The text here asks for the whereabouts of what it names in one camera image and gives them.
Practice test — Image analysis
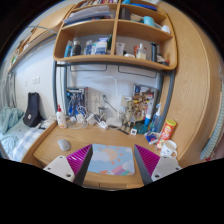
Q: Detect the white desk lamp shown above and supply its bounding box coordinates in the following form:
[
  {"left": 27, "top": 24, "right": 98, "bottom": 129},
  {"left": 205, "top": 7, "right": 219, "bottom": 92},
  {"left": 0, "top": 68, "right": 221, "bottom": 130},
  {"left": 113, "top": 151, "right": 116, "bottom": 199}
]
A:
[{"left": 103, "top": 76, "right": 122, "bottom": 128}]

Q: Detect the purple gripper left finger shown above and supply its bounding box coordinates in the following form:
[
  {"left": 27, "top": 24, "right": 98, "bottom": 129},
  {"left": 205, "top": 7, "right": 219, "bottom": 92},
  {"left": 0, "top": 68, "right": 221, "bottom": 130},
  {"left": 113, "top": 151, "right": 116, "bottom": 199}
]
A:
[{"left": 43, "top": 143, "right": 94, "bottom": 187}]

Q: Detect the red yellow chips can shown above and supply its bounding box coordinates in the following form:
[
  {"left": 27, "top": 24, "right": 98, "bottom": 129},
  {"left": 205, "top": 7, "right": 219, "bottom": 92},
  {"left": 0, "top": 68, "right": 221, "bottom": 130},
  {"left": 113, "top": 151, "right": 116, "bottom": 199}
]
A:
[{"left": 156, "top": 119, "right": 176, "bottom": 149}]

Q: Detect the blue spray bottle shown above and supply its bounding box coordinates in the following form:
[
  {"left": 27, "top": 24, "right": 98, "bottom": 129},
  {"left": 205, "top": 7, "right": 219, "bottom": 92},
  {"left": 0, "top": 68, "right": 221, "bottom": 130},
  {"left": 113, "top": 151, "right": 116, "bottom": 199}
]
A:
[{"left": 150, "top": 103, "right": 161, "bottom": 132}]

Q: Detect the small white cube clock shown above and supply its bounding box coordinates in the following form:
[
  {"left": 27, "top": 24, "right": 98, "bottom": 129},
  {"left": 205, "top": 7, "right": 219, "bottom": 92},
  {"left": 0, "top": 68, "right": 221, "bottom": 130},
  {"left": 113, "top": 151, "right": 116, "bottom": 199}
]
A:
[{"left": 130, "top": 128, "right": 137, "bottom": 135}]

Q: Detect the colourful figure poster box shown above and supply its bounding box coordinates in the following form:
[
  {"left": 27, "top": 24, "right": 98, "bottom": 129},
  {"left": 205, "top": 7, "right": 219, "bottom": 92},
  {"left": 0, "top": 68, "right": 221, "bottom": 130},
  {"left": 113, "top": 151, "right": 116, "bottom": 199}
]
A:
[{"left": 133, "top": 84, "right": 158, "bottom": 122}]

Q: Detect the white ceramic mug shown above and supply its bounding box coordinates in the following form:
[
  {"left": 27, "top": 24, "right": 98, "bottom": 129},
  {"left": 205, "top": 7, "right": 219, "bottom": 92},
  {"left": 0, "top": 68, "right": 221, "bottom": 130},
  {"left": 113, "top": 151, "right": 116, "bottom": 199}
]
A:
[{"left": 160, "top": 140, "right": 177, "bottom": 157}]

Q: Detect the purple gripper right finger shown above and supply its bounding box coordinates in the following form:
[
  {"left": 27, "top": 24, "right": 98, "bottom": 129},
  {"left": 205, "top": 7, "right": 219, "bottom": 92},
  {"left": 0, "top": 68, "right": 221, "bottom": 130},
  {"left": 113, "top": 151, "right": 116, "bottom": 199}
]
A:
[{"left": 133, "top": 143, "right": 183, "bottom": 186}]

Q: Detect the pastel cloud mouse pad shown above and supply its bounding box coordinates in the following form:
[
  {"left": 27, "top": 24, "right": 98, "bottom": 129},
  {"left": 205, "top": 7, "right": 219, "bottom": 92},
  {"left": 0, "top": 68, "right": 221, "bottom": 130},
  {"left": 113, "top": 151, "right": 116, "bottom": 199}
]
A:
[{"left": 88, "top": 144, "right": 135, "bottom": 176}]

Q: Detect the grey computer mouse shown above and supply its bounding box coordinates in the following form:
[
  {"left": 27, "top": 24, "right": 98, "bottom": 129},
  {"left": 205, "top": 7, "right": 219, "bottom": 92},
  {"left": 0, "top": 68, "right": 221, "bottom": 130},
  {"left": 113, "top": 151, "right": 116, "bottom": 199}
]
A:
[{"left": 58, "top": 139, "right": 71, "bottom": 151}]

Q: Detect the blue figure box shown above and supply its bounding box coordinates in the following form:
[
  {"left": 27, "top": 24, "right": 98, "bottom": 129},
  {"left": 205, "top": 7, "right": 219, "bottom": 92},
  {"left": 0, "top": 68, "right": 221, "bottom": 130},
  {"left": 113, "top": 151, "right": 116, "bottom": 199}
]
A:
[{"left": 66, "top": 87, "right": 88, "bottom": 117}]

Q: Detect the black bottle on shelf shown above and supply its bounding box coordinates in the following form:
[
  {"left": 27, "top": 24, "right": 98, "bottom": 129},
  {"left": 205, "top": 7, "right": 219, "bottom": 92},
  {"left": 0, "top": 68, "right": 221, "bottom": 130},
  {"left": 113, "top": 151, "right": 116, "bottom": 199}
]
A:
[{"left": 150, "top": 42, "right": 157, "bottom": 62}]

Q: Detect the teal cup on shelf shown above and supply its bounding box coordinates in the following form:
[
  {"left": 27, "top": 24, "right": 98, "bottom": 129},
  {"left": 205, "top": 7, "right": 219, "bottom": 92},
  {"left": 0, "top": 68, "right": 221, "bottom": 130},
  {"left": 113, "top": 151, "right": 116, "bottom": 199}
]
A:
[{"left": 143, "top": 16, "right": 155, "bottom": 26}]

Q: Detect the white power strip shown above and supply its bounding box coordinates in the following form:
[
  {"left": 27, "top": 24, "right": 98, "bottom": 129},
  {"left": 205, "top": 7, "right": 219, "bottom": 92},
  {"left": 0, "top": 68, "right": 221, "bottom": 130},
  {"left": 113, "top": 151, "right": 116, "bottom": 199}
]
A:
[{"left": 87, "top": 114, "right": 108, "bottom": 129}]

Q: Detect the white red lotion bottle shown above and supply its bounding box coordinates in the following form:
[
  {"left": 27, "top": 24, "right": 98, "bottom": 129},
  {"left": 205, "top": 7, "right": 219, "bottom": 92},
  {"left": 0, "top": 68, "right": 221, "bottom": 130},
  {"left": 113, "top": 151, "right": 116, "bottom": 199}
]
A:
[{"left": 56, "top": 106, "right": 67, "bottom": 128}]

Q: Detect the blue checkered bed bedding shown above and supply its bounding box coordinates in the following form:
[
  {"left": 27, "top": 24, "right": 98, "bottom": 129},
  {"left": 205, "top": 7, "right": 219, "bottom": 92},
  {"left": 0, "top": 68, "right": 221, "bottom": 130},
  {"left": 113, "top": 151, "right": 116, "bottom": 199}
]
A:
[{"left": 0, "top": 106, "right": 46, "bottom": 163}]

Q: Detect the wooden wall shelf unit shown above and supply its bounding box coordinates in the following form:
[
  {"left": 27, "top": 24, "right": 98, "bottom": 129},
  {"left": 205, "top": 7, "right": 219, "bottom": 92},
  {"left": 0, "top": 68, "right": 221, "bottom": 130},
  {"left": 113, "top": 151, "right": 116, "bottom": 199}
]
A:
[{"left": 53, "top": 0, "right": 178, "bottom": 71}]

